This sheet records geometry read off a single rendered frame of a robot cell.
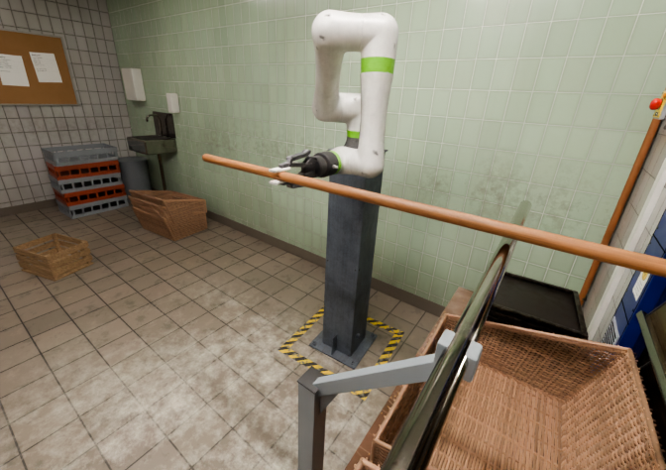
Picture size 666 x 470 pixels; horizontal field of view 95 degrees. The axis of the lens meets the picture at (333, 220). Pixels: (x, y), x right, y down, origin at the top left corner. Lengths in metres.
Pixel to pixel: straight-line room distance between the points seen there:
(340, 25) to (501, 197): 1.32
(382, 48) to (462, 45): 0.94
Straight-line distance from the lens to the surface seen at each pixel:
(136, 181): 4.74
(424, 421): 0.33
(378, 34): 1.14
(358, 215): 1.49
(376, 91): 1.13
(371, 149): 1.13
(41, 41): 5.02
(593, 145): 1.93
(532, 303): 1.34
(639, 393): 1.04
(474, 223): 0.71
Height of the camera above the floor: 1.44
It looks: 22 degrees down
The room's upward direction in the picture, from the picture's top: 3 degrees clockwise
